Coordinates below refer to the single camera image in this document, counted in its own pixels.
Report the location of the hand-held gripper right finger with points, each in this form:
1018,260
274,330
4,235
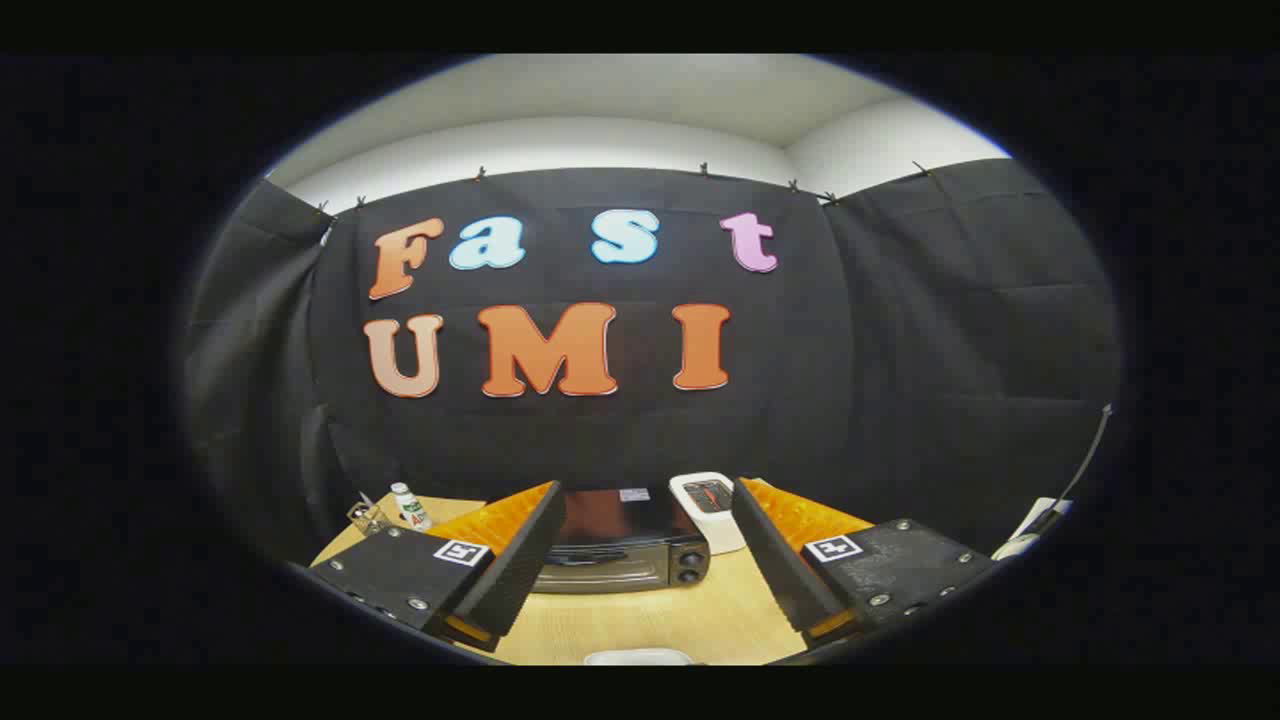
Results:
780,560

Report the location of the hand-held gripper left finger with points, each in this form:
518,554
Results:
520,560

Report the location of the black toaster oven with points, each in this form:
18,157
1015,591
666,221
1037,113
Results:
620,560

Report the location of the white plastic device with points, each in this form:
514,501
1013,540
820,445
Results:
715,530

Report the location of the white bottle with green label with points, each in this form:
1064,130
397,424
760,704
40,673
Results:
410,510

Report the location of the white plate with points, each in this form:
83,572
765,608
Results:
638,657

